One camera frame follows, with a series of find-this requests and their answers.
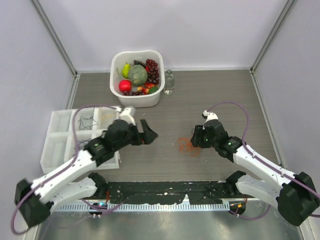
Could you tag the clear plastic bottle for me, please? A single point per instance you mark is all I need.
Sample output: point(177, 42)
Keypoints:
point(169, 85)

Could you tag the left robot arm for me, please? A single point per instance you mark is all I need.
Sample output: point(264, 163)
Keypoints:
point(36, 200)

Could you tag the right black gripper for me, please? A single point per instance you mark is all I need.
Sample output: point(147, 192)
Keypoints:
point(197, 139)

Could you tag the peach fruit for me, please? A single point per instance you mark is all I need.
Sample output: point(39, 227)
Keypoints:
point(145, 88)

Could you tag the red apple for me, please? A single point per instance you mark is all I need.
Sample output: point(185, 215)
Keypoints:
point(125, 86)

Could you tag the green pear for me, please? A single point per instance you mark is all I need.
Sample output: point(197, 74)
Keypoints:
point(125, 71)

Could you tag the dark cherries front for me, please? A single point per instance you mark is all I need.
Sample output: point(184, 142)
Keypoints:
point(134, 93)

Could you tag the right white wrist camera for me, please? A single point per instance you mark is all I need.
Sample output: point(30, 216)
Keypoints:
point(208, 116)

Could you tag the green lime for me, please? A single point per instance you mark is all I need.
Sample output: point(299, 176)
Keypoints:
point(153, 89)

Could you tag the slotted cable duct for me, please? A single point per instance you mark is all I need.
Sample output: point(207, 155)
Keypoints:
point(182, 207)

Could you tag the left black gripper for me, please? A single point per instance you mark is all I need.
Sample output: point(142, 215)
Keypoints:
point(145, 138)

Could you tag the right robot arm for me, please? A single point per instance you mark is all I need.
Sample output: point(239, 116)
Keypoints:
point(293, 195)

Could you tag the white fruit basket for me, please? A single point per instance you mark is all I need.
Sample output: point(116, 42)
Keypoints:
point(119, 60)

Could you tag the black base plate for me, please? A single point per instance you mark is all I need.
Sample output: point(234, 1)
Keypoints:
point(167, 192)

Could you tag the dark grape bunch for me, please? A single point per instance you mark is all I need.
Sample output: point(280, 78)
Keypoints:
point(140, 63)

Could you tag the white compartment tray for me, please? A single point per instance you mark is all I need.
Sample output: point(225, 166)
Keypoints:
point(59, 146)

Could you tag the green melon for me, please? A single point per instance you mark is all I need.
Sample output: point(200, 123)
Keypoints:
point(138, 75)

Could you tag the red grape bunch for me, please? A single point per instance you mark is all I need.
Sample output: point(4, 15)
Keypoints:
point(153, 71)

